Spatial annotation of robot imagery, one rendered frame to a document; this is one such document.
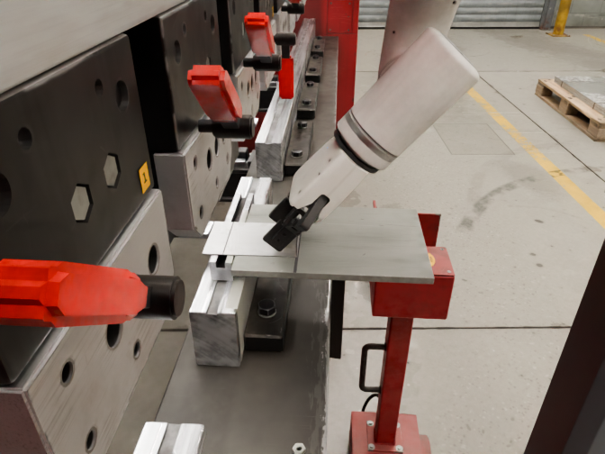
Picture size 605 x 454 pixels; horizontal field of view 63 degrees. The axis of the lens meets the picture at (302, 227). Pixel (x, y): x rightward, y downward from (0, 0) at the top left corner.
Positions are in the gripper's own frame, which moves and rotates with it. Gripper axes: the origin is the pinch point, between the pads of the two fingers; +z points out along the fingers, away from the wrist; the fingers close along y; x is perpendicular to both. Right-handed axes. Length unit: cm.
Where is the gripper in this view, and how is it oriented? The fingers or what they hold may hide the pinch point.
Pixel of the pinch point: (281, 225)
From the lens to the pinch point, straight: 70.0
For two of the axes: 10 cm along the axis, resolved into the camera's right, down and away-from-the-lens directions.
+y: -0.7, 5.2, -8.5
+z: -6.5, 6.2, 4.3
